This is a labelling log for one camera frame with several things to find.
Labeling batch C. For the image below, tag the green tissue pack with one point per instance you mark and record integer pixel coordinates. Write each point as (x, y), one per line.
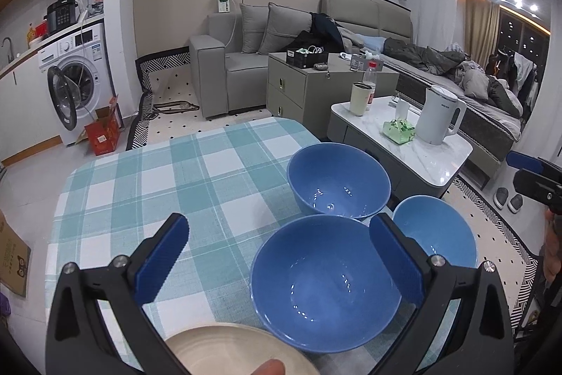
(400, 131)

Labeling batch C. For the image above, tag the large blue bowl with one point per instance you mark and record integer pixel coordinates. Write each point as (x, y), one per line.
(319, 285)

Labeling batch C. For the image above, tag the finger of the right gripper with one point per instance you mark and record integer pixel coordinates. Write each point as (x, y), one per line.
(521, 161)

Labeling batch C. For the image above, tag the white kitchen base cabinets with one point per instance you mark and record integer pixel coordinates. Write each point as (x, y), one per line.
(29, 124)

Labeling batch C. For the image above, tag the person hand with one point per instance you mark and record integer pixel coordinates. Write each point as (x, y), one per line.
(270, 367)

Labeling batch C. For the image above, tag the grey sofa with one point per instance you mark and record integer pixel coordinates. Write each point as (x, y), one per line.
(229, 65)

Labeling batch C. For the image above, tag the clear plastic bottle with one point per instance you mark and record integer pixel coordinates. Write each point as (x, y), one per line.
(369, 79)

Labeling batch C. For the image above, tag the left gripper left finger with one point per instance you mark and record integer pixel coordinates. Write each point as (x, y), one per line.
(78, 339)

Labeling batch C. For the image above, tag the light blue bowl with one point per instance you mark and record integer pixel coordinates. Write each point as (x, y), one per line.
(438, 228)

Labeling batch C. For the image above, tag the red open cardboard box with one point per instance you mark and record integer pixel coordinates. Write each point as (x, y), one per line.
(103, 133)

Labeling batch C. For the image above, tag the white electric kettle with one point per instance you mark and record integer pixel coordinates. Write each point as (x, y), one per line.
(441, 116)

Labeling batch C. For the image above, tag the white washing machine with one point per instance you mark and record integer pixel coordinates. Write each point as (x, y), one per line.
(79, 79)

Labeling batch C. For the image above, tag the grey slippers pair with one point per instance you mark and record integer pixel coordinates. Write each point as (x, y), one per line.
(502, 199)

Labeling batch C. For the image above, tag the cream tumbler cup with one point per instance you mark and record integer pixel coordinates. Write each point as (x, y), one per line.
(360, 96)

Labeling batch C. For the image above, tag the beige plate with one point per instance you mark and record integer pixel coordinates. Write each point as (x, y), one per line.
(234, 349)

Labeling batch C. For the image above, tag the teal checked tablecloth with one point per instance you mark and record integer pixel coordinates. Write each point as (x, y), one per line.
(231, 185)

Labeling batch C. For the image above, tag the black box on cabinet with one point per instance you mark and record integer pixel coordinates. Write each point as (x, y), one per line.
(307, 58)

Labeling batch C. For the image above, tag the grey drawer cabinet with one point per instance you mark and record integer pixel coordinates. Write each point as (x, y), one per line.
(307, 95)

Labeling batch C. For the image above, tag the cardboard box on floor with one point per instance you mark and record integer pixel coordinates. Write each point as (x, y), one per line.
(14, 258)

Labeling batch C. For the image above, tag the black pressure cooker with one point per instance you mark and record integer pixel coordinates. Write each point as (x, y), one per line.
(60, 15)

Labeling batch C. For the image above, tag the white marble coffee table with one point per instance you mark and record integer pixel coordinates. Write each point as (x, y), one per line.
(414, 168)

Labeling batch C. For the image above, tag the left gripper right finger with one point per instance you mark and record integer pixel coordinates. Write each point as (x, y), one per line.
(480, 338)

